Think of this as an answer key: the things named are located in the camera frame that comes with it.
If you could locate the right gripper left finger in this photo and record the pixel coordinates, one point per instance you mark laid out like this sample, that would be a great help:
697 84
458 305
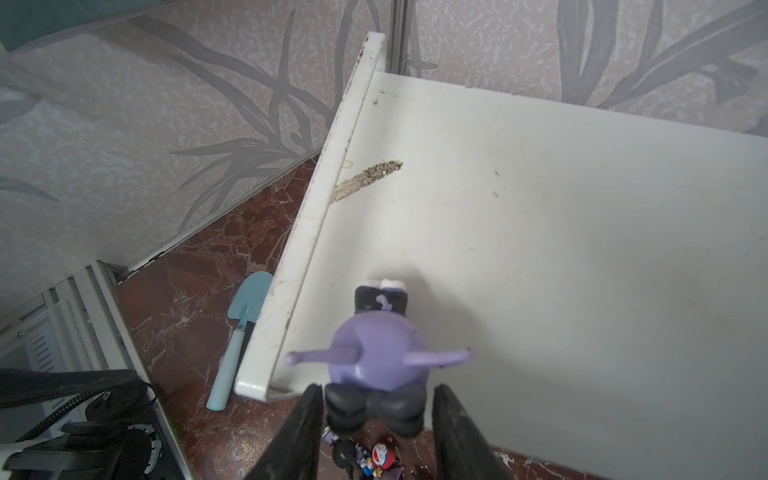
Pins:
293 453

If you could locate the black hooded kuromi figure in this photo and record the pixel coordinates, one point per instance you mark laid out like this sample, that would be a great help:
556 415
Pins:
344 456

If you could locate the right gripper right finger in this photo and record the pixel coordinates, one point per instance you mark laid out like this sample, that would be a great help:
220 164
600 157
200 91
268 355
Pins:
461 450

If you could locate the purple kuromi figure black bow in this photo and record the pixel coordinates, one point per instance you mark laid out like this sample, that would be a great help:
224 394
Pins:
379 364

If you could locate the white two-tier metal shelf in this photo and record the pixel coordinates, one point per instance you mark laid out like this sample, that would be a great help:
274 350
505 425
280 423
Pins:
608 271

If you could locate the red cap doraemon figure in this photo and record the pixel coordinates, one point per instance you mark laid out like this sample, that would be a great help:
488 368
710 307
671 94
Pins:
383 459

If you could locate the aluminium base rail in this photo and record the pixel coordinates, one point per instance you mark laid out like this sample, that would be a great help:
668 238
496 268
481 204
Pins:
77 326

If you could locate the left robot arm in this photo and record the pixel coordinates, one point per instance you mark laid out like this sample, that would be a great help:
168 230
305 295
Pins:
104 430

